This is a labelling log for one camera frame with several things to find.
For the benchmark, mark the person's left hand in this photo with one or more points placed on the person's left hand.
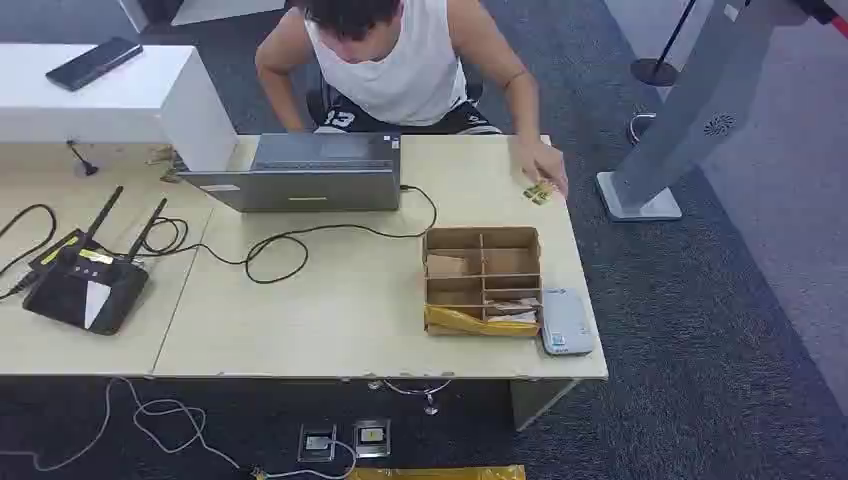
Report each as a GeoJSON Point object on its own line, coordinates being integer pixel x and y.
{"type": "Point", "coordinates": [543, 162]}

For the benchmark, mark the small green yellow card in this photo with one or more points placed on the small green yellow card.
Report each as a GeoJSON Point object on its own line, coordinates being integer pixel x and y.
{"type": "Point", "coordinates": [539, 193]}

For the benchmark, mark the wooden compartment card box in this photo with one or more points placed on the wooden compartment card box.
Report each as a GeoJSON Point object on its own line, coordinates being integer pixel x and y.
{"type": "Point", "coordinates": [484, 262]}

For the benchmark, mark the printed card stack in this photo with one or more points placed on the printed card stack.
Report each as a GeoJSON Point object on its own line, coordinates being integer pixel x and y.
{"type": "Point", "coordinates": [513, 311]}

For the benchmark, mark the grey slanted floor stand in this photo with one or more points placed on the grey slanted floor stand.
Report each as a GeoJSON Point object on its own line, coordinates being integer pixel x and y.
{"type": "Point", "coordinates": [689, 99]}

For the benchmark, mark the pale grey card reader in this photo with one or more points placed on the pale grey card reader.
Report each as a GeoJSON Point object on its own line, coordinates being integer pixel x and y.
{"type": "Point", "coordinates": [565, 324]}

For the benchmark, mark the person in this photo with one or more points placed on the person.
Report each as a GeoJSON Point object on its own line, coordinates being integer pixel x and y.
{"type": "Point", "coordinates": [397, 73]}

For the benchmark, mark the grey laptop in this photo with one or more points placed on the grey laptop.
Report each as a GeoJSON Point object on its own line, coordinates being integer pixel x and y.
{"type": "Point", "coordinates": [311, 189]}

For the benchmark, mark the pale desk side panel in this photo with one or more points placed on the pale desk side panel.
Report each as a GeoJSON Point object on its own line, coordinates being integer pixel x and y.
{"type": "Point", "coordinates": [536, 401]}

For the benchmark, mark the red barrier belt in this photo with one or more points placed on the red barrier belt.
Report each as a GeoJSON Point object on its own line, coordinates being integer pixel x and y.
{"type": "Point", "coordinates": [831, 14]}

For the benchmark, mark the steel floor socket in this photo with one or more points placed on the steel floor socket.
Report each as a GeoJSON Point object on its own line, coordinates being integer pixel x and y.
{"type": "Point", "coordinates": [317, 442]}
{"type": "Point", "coordinates": [372, 438]}

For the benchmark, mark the yellow plastic package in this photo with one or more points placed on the yellow plastic package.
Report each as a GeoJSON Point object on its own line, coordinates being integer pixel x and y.
{"type": "Point", "coordinates": [437, 473]}

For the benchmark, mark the white furniture block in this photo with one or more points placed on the white furniture block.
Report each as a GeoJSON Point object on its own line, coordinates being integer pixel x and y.
{"type": "Point", "coordinates": [212, 10]}

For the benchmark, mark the small brown scraps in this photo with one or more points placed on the small brown scraps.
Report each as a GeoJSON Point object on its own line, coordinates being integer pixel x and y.
{"type": "Point", "coordinates": [166, 166]}

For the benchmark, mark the white cabinet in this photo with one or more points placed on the white cabinet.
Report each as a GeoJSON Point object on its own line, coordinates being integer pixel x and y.
{"type": "Point", "coordinates": [99, 99]}

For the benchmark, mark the small black desk microphone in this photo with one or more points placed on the small black desk microphone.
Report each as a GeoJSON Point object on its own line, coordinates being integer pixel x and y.
{"type": "Point", "coordinates": [85, 166]}

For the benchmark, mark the black smartphone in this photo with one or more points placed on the black smartphone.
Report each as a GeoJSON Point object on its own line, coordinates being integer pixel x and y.
{"type": "Point", "coordinates": [94, 63]}

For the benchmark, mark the black router with antennas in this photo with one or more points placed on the black router with antennas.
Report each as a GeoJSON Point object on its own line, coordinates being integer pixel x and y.
{"type": "Point", "coordinates": [89, 291]}

